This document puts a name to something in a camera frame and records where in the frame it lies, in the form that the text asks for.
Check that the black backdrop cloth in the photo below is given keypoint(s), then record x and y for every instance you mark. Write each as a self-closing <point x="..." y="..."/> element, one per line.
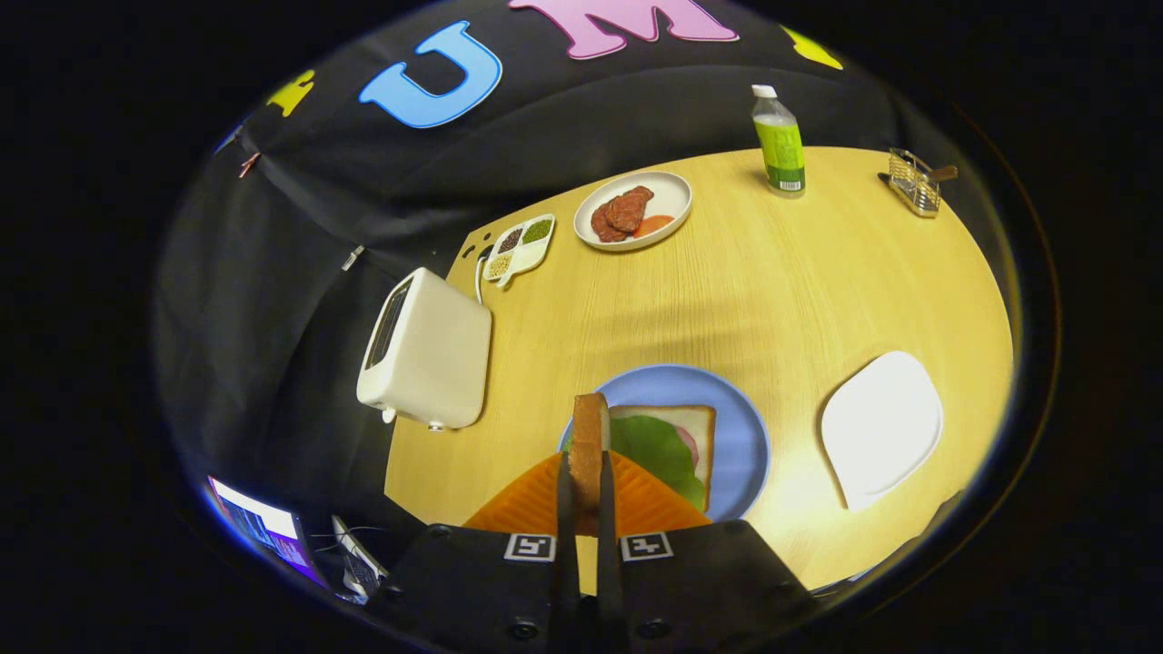
<point x="318" y="209"/>

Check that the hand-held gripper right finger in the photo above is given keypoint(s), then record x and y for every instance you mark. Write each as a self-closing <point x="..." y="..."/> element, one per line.
<point x="608" y="563"/>

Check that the white toaster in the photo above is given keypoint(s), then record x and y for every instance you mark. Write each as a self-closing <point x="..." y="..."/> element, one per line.
<point x="436" y="354"/>

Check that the brown meat slice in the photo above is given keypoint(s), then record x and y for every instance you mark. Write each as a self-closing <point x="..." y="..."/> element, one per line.
<point x="627" y="209"/>
<point x="601" y="227"/>

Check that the red cloth clip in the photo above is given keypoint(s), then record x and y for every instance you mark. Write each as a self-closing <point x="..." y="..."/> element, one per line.
<point x="248" y="164"/>

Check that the white compartment tray with beans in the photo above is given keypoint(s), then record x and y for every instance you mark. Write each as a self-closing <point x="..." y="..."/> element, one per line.
<point x="520" y="250"/>

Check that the white bread slice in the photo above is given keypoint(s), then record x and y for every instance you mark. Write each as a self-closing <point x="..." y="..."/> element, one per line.
<point x="701" y="422"/>

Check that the red tomato slice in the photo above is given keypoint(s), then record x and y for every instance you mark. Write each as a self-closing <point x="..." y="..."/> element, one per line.
<point x="654" y="225"/>

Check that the toasted bread slice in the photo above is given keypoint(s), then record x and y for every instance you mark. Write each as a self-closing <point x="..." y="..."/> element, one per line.
<point x="589" y="436"/>

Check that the white square plate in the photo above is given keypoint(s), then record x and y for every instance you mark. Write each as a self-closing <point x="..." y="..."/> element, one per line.
<point x="881" y="427"/>

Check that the round white plate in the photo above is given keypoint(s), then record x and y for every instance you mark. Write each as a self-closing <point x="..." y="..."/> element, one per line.
<point x="668" y="195"/>

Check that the green lettuce leaf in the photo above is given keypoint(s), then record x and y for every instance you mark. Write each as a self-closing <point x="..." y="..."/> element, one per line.
<point x="654" y="454"/>

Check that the pink ham slice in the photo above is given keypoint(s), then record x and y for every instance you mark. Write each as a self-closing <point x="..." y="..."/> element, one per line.
<point x="689" y="445"/>

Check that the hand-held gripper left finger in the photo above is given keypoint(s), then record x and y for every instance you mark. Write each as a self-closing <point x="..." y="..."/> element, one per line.
<point x="565" y="509"/>

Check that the blue round plate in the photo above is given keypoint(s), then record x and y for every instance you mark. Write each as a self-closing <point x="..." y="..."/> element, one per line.
<point x="740" y="436"/>

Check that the computer monitor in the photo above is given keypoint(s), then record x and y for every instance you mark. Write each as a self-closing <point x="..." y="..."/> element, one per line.
<point x="263" y="527"/>

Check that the green label plastic bottle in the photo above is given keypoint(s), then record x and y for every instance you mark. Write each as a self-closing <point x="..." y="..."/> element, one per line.
<point x="781" y="150"/>

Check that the white cloth clip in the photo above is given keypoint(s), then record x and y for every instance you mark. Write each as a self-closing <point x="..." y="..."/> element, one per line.
<point x="352" y="258"/>

